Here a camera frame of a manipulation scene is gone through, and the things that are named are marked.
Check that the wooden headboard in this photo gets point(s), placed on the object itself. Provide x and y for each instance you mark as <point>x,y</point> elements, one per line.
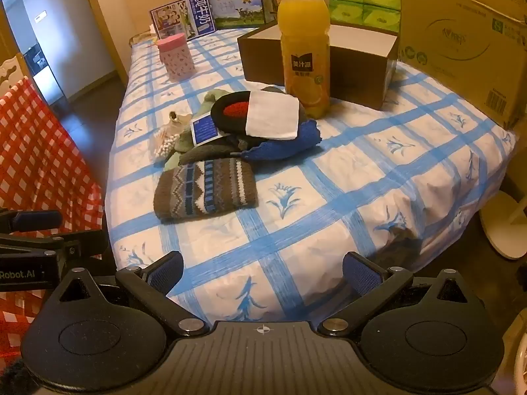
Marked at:
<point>123,0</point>

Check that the orange juice bottle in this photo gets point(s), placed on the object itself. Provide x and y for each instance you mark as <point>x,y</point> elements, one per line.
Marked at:
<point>304,41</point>

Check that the large printed cardboard box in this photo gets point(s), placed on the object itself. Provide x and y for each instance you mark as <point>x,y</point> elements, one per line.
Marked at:
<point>461,41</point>

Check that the white cloth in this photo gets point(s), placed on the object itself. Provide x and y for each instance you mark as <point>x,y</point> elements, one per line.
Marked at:
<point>271,115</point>

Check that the black round pad red centre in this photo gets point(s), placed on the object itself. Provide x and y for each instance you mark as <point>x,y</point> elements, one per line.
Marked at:
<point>236,110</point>

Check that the white fan base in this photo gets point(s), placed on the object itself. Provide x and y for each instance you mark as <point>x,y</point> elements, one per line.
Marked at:
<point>502,230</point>

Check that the blue checked bedsheet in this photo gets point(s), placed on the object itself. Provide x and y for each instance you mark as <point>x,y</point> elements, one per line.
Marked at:
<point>329,197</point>

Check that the green tissue multipack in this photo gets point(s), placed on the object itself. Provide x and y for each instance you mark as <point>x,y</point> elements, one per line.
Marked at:
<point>366,4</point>

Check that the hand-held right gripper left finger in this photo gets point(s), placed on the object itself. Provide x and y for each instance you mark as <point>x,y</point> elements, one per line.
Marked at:
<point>168,272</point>

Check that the red checked cloth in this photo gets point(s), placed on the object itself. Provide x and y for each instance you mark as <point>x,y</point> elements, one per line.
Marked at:
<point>37,152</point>

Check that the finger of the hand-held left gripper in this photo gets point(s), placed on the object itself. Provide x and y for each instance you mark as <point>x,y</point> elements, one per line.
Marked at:
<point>61,245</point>
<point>29,220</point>

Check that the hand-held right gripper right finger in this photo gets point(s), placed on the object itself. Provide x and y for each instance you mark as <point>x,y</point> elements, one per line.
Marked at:
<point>362,275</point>

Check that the blue card tag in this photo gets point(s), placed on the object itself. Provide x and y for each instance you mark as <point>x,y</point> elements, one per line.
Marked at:
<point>204,131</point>

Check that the blue printed carton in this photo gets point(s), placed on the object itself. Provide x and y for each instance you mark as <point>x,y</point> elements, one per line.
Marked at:
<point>181,18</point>

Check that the green fuzzy sock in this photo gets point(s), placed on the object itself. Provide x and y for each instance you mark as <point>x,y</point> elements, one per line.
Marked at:
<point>181,145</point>

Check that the brown cardboard box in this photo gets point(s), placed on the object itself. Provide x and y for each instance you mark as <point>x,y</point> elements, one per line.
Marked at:
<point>358,74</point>

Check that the cow printed carton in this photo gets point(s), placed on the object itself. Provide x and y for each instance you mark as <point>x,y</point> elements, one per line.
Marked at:
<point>236,12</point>

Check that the clear cotton swab pack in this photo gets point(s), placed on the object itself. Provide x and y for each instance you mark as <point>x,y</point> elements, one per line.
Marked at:
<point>164,144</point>

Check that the pink printed cup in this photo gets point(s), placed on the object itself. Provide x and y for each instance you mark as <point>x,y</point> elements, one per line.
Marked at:
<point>177,59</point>

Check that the olive patterned cloth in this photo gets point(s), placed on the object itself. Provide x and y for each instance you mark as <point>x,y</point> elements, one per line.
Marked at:
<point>142,39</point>

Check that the dark grey knit cloth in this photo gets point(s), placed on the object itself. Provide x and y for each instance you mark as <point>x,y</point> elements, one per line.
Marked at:
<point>214,150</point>

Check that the white carved chair back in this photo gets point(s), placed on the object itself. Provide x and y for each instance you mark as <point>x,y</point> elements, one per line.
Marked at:
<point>12,70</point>

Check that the blue knitted cloth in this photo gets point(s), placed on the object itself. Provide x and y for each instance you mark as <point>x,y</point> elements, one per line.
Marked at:
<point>304,135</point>

